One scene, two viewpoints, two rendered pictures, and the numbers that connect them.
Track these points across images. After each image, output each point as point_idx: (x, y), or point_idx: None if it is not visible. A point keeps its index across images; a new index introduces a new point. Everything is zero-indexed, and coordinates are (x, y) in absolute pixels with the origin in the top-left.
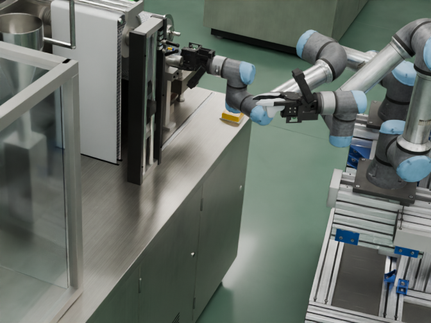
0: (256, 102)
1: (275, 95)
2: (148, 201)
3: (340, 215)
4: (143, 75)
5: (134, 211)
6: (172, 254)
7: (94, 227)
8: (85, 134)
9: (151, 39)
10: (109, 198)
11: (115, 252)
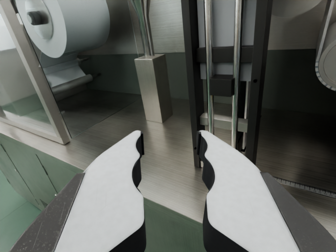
0: (141, 131)
1: (218, 207)
2: (163, 173)
3: None
4: (182, 11)
5: (149, 164)
6: (176, 249)
7: None
8: (244, 109)
9: None
10: (171, 148)
11: (94, 156)
